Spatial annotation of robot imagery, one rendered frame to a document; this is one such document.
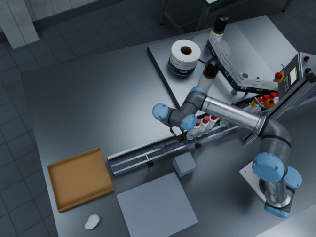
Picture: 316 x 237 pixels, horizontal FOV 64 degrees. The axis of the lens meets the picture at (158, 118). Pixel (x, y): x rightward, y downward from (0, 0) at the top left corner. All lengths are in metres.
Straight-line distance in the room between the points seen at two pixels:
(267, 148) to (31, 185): 1.96
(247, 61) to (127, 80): 0.92
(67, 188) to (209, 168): 0.83
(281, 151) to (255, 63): 1.13
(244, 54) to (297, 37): 2.05
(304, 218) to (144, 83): 1.29
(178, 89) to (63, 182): 0.92
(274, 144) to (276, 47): 1.42
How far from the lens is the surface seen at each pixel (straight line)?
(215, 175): 1.59
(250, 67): 2.06
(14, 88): 2.99
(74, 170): 1.53
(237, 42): 2.19
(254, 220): 1.62
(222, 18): 1.85
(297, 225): 1.74
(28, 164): 2.54
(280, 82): 1.43
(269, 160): 1.05
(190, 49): 1.80
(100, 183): 1.49
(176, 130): 1.28
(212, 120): 1.47
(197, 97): 1.16
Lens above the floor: 2.27
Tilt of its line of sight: 61 degrees down
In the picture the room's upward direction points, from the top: 13 degrees clockwise
